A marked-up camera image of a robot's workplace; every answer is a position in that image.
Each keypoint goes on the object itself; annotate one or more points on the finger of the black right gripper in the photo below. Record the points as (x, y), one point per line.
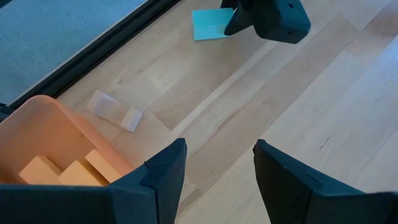
(276, 18)
(237, 26)

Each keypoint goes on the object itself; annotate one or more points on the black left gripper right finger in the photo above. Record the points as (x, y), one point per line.
(286, 193)

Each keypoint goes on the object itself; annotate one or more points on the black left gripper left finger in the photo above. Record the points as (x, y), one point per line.
(164, 189)

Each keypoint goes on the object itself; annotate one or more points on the teal rectangular block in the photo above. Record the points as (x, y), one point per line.
(208, 26)

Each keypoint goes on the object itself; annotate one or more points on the narrow orange bar block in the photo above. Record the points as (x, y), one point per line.
(104, 163)

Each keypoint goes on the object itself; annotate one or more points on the orange rectangular block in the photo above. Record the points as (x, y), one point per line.
(82, 175)
(40, 170)

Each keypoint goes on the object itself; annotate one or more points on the orange plastic bin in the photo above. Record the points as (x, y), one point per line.
(46, 124)

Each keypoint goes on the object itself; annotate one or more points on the black aluminium table frame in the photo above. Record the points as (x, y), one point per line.
(93, 54)

